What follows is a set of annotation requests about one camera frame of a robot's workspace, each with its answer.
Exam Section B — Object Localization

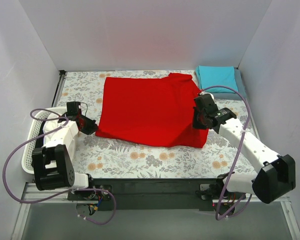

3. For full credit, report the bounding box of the red t shirt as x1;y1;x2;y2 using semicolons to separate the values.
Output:
95;73;208;149

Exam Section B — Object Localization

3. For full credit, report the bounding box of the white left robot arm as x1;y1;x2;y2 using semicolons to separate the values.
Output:
32;113;98;200

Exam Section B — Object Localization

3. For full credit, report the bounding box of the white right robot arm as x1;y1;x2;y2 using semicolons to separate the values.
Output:
193;93;296;204

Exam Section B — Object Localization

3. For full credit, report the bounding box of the folded turquoise t shirt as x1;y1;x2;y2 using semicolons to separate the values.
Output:
195;65;238;91

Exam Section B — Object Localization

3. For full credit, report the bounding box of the white t shirt in basket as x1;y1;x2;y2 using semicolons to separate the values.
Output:
42;113;66;147

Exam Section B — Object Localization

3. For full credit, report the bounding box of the folded grey-blue t shirt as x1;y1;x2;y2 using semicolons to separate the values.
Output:
209;68;248;101

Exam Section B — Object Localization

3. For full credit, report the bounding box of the white plastic laundry basket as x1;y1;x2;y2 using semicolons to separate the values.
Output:
21;106;68;175

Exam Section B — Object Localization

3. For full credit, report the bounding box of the black garment in basket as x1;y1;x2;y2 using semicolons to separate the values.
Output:
34;121;45;149

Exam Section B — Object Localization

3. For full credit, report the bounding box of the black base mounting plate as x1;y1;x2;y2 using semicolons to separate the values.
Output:
67;177;238;212

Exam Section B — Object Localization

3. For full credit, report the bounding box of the aluminium frame rail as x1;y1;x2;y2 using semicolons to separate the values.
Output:
21;183;75;204

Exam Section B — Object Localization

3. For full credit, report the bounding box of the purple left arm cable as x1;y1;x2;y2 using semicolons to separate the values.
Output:
2;107;117;225

